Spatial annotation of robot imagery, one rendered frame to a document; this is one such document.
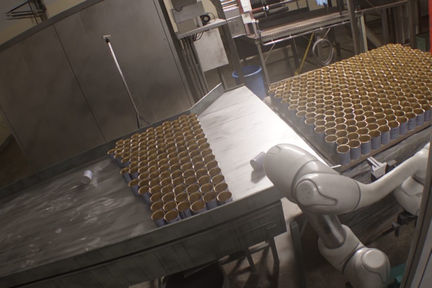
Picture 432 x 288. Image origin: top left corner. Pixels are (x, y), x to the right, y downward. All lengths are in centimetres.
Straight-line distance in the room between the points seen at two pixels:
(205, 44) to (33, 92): 236
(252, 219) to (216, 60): 303
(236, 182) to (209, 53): 281
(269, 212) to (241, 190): 18
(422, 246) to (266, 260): 174
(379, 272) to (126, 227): 121
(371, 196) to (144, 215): 113
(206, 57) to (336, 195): 357
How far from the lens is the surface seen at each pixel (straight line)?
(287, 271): 245
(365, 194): 91
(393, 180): 104
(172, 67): 383
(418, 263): 107
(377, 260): 126
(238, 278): 250
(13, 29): 1027
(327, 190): 76
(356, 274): 128
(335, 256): 132
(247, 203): 137
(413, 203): 124
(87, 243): 169
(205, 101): 250
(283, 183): 86
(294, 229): 166
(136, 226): 159
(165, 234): 140
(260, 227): 153
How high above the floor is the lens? 202
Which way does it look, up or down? 29 degrees down
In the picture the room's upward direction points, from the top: 20 degrees counter-clockwise
